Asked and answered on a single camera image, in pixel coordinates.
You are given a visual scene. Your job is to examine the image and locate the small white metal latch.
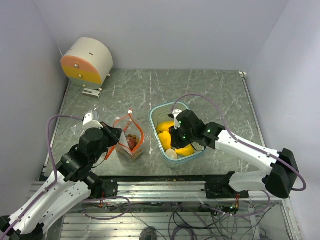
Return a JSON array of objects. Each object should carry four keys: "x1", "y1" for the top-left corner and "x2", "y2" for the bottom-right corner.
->
[{"x1": 82, "y1": 88, "x2": 101, "y2": 99}]

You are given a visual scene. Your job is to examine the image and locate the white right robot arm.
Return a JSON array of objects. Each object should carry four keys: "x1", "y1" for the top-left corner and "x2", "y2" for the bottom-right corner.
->
[{"x1": 169, "y1": 109, "x2": 299, "y2": 199}]

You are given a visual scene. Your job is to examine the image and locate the bunch of brown longans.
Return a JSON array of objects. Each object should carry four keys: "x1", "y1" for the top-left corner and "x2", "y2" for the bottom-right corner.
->
[{"x1": 123, "y1": 119, "x2": 141, "y2": 151}]

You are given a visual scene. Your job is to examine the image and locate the orange-brown fruit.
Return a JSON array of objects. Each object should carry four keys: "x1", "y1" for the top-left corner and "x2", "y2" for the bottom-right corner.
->
[{"x1": 116, "y1": 148, "x2": 143, "y2": 159}]

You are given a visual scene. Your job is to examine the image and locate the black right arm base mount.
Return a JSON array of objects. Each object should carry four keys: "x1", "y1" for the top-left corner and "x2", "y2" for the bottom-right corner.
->
[{"x1": 201, "y1": 181, "x2": 249, "y2": 200}]

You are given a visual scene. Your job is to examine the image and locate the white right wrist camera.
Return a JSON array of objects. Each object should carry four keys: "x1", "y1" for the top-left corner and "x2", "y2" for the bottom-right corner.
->
[{"x1": 168, "y1": 109, "x2": 183, "y2": 119}]

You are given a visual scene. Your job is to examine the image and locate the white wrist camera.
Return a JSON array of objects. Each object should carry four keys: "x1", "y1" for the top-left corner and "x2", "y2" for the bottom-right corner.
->
[
  {"x1": 82, "y1": 110, "x2": 103, "y2": 130},
  {"x1": 168, "y1": 109, "x2": 183, "y2": 119}
]

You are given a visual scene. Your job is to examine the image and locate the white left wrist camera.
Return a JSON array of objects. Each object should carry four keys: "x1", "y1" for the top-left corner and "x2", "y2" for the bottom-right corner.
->
[{"x1": 82, "y1": 110, "x2": 103, "y2": 130}]

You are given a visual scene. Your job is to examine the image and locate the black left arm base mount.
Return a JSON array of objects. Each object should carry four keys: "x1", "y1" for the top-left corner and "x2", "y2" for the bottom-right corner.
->
[{"x1": 83, "y1": 172, "x2": 118, "y2": 199}]

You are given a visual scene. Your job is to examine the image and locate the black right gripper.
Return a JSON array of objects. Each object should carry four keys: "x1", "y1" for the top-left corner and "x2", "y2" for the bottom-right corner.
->
[{"x1": 169, "y1": 122, "x2": 196, "y2": 149}]

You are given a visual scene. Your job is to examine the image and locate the aluminium extrusion rail frame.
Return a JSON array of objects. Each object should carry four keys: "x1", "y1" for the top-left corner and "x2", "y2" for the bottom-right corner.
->
[{"x1": 32, "y1": 178, "x2": 301, "y2": 240}]

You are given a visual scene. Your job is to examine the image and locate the light blue fruit basket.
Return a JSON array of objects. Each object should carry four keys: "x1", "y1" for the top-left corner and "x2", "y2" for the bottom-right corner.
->
[{"x1": 149, "y1": 101, "x2": 205, "y2": 169}]

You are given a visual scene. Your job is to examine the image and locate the clear zip bag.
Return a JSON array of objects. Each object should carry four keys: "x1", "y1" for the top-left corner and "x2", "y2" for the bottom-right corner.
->
[{"x1": 71, "y1": 107, "x2": 151, "y2": 168}]

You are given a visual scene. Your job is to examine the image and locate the white garlic bulb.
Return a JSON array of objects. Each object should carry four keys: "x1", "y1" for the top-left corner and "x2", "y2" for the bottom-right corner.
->
[{"x1": 165, "y1": 148, "x2": 178, "y2": 160}]

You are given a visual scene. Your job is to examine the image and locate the round white drawer box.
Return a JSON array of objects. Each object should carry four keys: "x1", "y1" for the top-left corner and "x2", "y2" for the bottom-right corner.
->
[{"x1": 60, "y1": 37, "x2": 114, "y2": 90}]

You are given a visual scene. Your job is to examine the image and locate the tangled cables below table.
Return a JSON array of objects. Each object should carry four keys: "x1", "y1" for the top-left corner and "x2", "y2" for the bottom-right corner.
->
[{"x1": 81, "y1": 194, "x2": 276, "y2": 240}]

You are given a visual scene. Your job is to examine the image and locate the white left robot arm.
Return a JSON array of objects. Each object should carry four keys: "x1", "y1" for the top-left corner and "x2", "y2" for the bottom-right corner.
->
[{"x1": 0, "y1": 122, "x2": 123, "y2": 240}]

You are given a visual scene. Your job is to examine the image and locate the yellow bell pepper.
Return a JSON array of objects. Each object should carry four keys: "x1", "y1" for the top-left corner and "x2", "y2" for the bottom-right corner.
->
[{"x1": 158, "y1": 131, "x2": 172, "y2": 152}]

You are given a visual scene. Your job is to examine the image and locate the yellow mango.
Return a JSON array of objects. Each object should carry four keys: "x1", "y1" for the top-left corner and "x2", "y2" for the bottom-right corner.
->
[{"x1": 155, "y1": 120, "x2": 174, "y2": 134}]

